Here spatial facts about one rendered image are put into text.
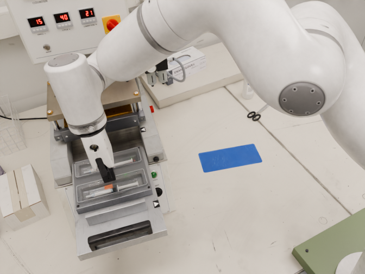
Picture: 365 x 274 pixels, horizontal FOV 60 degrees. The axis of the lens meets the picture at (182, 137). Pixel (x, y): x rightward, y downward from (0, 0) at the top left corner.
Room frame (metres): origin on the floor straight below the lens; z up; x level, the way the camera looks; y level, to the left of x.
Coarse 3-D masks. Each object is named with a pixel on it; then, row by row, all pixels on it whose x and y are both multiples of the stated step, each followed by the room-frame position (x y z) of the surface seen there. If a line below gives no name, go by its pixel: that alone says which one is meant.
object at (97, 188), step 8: (120, 176) 0.54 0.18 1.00; (128, 176) 0.54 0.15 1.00; (136, 176) 0.53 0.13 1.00; (144, 176) 0.53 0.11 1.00; (88, 184) 0.52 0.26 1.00; (96, 184) 0.52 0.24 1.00; (104, 184) 0.51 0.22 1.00; (112, 184) 0.51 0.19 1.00; (120, 184) 0.51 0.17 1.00; (128, 184) 0.51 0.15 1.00; (136, 184) 0.51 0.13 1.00; (80, 192) 0.49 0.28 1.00; (88, 192) 0.49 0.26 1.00; (96, 192) 0.49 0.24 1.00; (104, 192) 0.49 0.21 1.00; (112, 192) 0.49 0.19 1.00; (80, 200) 0.47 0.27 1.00
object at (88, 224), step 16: (144, 160) 0.62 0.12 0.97; (112, 208) 0.43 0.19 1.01; (128, 208) 0.44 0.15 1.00; (144, 208) 0.45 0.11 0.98; (160, 208) 0.45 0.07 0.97; (80, 224) 0.42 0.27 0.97; (96, 224) 0.42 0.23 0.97; (112, 224) 0.41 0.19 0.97; (128, 224) 0.41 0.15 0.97; (160, 224) 0.40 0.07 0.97; (80, 240) 0.38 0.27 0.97; (128, 240) 0.37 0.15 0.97; (144, 240) 0.37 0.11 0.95; (80, 256) 0.34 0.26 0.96; (96, 256) 0.35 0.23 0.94
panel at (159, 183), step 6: (150, 168) 0.63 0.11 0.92; (156, 168) 0.63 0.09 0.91; (162, 174) 0.63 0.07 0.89; (156, 180) 0.61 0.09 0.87; (162, 180) 0.62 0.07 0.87; (66, 186) 0.58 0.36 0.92; (72, 186) 0.58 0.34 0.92; (156, 186) 0.60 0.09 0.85; (162, 186) 0.61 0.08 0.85; (66, 192) 0.57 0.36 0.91; (72, 192) 0.57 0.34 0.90; (162, 192) 0.60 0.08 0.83; (72, 198) 0.56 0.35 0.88; (162, 198) 0.59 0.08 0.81; (72, 204) 0.55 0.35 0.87; (162, 204) 0.58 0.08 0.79; (168, 204) 0.58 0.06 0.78; (72, 210) 0.54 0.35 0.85; (162, 210) 0.57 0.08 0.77; (168, 210) 0.57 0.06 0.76
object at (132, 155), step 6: (126, 150) 0.63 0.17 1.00; (132, 150) 0.63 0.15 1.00; (138, 150) 0.63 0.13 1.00; (114, 156) 0.61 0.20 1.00; (120, 156) 0.61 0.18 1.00; (126, 156) 0.61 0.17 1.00; (132, 156) 0.61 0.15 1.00; (138, 156) 0.61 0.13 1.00; (78, 162) 0.60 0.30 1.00; (84, 162) 0.60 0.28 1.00; (114, 162) 0.59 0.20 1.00; (120, 162) 0.59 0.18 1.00; (126, 162) 0.59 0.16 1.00; (132, 162) 0.58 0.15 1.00; (78, 168) 0.58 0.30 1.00; (84, 168) 0.58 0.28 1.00; (90, 168) 0.57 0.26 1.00; (78, 174) 0.56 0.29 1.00; (84, 174) 0.55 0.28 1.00
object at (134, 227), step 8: (136, 224) 0.39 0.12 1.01; (144, 224) 0.38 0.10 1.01; (104, 232) 0.37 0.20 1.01; (112, 232) 0.37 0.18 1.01; (120, 232) 0.37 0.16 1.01; (128, 232) 0.37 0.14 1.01; (136, 232) 0.37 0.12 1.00; (152, 232) 0.38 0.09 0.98; (88, 240) 0.35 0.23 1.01; (96, 240) 0.35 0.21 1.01; (104, 240) 0.35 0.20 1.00; (112, 240) 0.36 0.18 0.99; (96, 248) 0.35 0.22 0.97
